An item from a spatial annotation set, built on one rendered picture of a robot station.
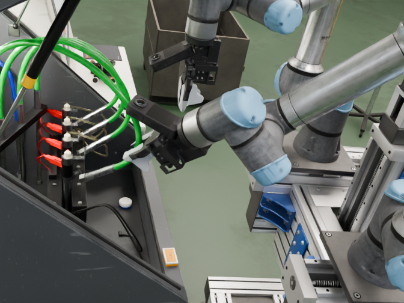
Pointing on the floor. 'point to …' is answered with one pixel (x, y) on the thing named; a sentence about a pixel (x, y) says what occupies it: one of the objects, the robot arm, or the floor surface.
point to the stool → (368, 112)
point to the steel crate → (166, 14)
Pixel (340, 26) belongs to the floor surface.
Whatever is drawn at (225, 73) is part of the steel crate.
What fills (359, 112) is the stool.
